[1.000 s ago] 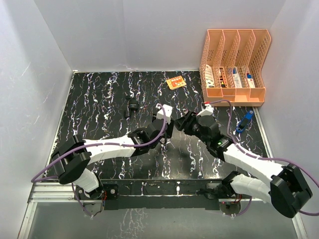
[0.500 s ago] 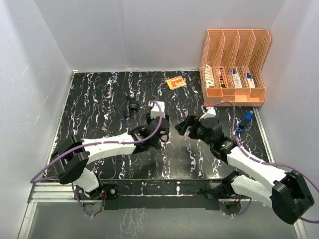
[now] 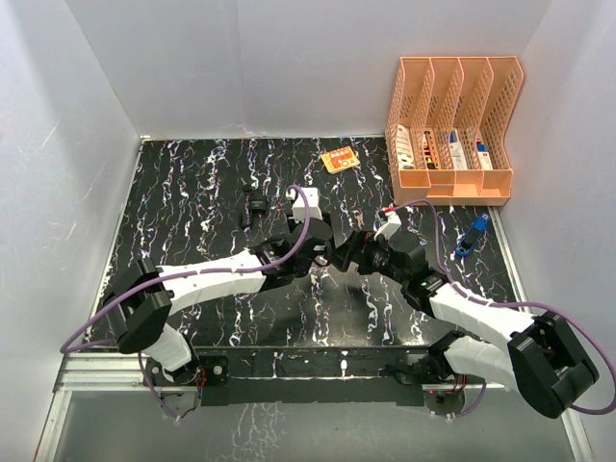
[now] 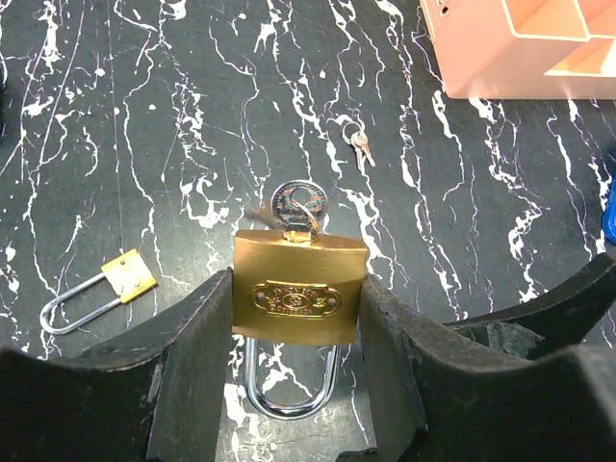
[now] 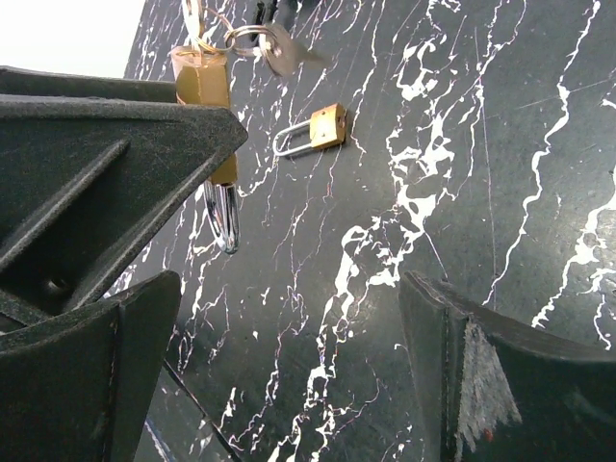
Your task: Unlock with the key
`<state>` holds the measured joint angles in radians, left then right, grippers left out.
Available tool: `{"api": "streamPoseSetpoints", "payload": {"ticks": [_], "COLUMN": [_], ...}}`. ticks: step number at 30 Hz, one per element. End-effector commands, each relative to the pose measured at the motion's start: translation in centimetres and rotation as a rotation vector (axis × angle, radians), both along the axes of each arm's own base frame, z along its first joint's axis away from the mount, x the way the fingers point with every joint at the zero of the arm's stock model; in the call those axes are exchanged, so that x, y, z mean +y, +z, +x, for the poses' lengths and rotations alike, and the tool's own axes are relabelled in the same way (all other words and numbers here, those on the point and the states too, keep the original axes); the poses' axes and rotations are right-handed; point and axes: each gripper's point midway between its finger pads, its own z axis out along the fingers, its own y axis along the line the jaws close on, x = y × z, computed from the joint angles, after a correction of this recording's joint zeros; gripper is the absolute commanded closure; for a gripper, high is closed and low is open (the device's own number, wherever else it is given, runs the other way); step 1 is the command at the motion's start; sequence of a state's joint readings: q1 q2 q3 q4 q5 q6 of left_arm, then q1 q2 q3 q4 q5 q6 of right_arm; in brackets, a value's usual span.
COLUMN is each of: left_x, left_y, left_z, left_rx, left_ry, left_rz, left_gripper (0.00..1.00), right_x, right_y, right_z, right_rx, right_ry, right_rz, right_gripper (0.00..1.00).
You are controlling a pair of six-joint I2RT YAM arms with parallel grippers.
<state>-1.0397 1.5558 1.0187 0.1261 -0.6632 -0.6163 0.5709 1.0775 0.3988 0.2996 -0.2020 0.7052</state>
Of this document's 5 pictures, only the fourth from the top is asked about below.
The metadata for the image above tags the orange plastic file organizer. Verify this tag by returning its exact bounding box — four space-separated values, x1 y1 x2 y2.
421 0 615 100

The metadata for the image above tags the silver round-headed key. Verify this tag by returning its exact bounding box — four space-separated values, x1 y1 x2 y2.
270 180 328 244

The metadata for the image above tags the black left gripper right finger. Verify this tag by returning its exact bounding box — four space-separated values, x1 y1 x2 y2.
359 253 615 461

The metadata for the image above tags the small brass long-shackle padlock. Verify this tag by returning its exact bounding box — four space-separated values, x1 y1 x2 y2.
38 248 158 336

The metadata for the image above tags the blue stapler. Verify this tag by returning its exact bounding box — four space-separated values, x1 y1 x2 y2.
602 176 616 245

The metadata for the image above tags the large brass padlock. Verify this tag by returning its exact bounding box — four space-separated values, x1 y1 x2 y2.
232 230 368 421

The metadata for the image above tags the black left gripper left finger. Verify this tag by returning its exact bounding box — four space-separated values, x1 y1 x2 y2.
1 270 232 461

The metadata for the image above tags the small silver key bunch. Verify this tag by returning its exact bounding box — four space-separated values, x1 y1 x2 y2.
341 120 375 175

